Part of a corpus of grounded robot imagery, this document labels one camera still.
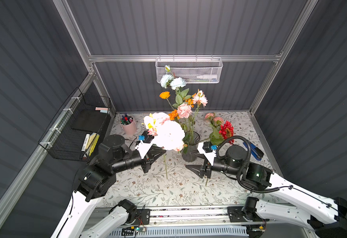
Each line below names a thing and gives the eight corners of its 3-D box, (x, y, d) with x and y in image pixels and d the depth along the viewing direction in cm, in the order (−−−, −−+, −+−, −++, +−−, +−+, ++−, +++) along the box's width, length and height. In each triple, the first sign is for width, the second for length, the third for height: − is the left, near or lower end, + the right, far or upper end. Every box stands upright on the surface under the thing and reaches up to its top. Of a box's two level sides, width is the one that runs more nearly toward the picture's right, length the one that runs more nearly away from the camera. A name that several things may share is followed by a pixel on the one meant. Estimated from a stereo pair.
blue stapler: (257, 161, 95) (261, 157, 91) (243, 145, 103) (246, 141, 99) (262, 159, 96) (266, 155, 92) (247, 143, 104) (250, 139, 100)
